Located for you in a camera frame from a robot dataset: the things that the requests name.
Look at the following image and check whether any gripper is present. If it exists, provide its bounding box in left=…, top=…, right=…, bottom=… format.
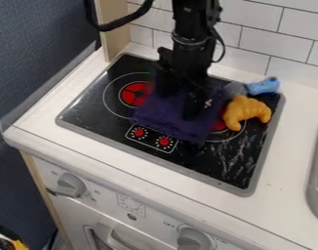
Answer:
left=153, top=44, right=215, bottom=122

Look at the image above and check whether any purple cloth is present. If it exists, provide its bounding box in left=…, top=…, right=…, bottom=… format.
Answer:
left=130, top=81, right=230, bottom=143

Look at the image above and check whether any toy stove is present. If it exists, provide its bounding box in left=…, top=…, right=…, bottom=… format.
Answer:
left=55, top=52, right=287, bottom=198

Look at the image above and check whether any yellow toy croissant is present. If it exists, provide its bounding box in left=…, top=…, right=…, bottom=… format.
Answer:
left=221, top=94, right=274, bottom=132

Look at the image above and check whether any blue tool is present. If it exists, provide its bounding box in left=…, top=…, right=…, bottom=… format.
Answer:
left=222, top=76, right=282, bottom=99

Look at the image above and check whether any black cable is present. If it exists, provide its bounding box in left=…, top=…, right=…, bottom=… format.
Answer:
left=82, top=0, right=157, bottom=33

